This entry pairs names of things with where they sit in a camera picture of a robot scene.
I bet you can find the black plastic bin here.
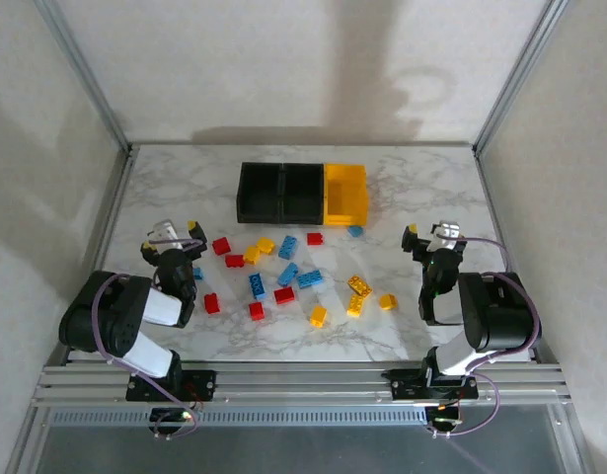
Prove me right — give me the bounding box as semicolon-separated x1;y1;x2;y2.
278;162;329;226
236;161;284;224

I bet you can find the yellow plastic bin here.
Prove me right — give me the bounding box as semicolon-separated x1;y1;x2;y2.
322;163;371;228

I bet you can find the small black controller board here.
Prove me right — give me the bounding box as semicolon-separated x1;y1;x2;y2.
148;407;195;436
425;404;465;431

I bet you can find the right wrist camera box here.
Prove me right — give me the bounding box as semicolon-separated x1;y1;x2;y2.
428;220;467;253

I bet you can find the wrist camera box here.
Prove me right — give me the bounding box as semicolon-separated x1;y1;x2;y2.
148;218;185;254
428;220;467;253

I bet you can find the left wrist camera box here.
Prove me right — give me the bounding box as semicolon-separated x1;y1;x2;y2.
148;218;185;254

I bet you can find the aluminium table side rail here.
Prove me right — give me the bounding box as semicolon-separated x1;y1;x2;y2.
50;145;139;366
473;150;551;364

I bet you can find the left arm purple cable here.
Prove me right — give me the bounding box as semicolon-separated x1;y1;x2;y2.
93;236;208;440

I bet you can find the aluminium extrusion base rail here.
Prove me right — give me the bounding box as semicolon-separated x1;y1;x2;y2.
34;362;573;409

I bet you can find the grey slotted cable duct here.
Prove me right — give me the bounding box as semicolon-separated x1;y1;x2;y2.
48;408;430;429

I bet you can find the aluminium frame post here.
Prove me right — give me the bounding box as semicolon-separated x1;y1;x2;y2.
472;0;567;155
34;0;134;154

